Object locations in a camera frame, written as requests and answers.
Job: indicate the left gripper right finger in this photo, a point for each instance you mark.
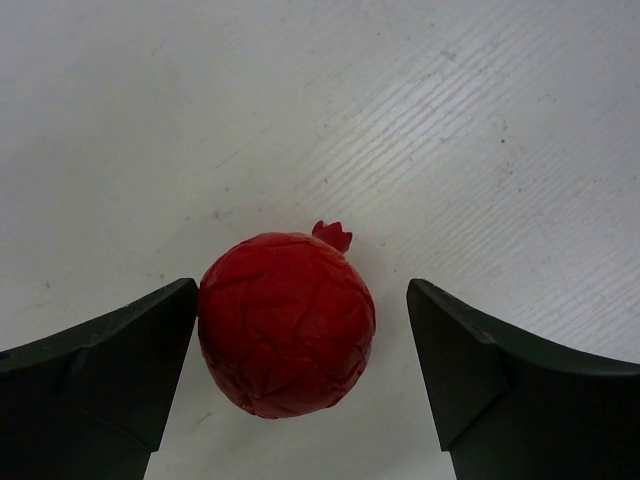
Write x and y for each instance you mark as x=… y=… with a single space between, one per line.
x=508 y=404

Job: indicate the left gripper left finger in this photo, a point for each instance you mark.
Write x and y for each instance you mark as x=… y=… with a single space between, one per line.
x=92 y=401

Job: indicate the red fake pomegranate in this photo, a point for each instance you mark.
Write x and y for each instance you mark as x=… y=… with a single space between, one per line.
x=285 y=322

